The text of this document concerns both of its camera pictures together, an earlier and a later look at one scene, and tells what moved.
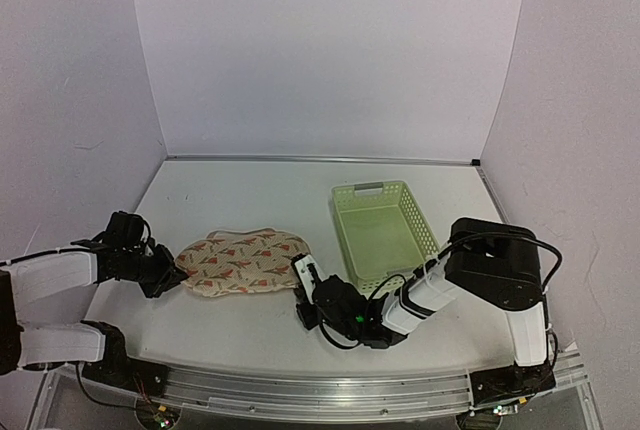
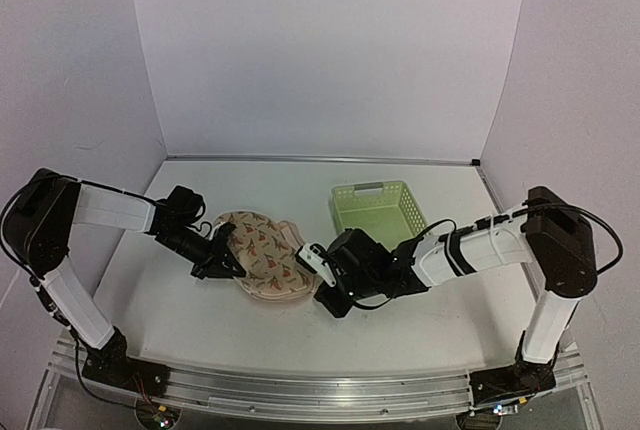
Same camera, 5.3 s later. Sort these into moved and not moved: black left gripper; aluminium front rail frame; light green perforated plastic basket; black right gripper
Moved: black right gripper; black left gripper
Not moved: light green perforated plastic basket; aluminium front rail frame
